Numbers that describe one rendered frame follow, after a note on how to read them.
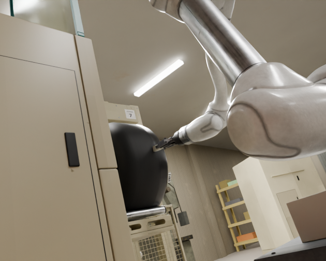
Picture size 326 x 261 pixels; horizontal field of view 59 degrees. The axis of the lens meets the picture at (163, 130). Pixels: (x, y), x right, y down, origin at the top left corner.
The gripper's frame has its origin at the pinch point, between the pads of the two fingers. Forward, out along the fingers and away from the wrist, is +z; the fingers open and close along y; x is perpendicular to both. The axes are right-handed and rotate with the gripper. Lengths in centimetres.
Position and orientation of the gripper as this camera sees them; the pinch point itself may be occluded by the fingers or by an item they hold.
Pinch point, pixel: (158, 147)
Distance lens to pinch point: 152.8
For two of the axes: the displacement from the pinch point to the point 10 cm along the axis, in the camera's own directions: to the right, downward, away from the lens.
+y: -7.5, -0.6, -6.6
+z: -6.4, 3.1, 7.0
